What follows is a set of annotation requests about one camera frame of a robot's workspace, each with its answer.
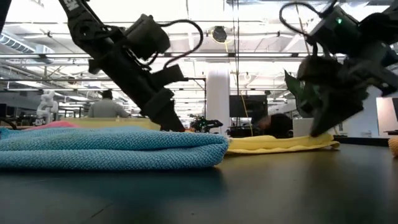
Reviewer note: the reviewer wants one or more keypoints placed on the dark display screen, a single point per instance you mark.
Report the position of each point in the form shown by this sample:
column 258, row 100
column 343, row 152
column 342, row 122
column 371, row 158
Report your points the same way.
column 248, row 105

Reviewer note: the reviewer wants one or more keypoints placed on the small black robot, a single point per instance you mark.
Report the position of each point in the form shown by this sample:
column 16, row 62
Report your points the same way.
column 205, row 124

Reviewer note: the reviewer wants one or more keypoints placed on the person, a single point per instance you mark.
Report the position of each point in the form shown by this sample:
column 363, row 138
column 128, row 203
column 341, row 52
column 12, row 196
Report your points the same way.
column 107, row 109
column 278, row 126

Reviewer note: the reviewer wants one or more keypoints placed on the yellow microfiber towel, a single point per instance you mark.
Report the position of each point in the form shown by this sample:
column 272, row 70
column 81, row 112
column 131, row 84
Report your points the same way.
column 273, row 143

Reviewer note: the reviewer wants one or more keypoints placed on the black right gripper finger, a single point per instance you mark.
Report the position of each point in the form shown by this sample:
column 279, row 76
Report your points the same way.
column 335, row 115

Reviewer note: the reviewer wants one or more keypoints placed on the white partition panel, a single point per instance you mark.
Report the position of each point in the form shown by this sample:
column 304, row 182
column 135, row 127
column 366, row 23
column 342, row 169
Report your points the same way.
column 384, row 118

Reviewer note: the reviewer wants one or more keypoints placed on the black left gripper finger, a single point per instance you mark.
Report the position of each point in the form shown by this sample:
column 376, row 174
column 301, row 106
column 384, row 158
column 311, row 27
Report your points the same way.
column 174, row 123
column 158, row 104

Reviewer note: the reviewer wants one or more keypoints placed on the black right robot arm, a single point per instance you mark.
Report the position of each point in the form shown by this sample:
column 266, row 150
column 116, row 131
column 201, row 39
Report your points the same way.
column 382, row 28

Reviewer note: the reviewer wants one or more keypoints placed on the blue microfiber towel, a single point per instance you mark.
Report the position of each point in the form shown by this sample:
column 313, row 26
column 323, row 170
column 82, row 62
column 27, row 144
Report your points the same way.
column 109, row 149

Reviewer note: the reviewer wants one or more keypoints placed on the white building column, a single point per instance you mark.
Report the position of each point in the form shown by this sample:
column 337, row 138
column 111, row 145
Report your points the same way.
column 217, row 102

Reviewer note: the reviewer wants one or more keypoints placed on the pink microfiber towel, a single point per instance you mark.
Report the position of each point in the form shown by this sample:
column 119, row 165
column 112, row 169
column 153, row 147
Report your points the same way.
column 53, row 125

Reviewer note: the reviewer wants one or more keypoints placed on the snake plant in white pot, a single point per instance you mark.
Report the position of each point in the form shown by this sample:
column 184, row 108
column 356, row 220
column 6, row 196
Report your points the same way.
column 303, row 127

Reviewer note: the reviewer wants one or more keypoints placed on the yellow-green plastic bin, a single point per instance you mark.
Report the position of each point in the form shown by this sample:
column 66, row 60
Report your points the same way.
column 124, row 123

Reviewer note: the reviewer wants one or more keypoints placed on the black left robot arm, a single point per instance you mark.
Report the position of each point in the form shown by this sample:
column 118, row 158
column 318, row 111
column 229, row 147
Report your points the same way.
column 81, row 28

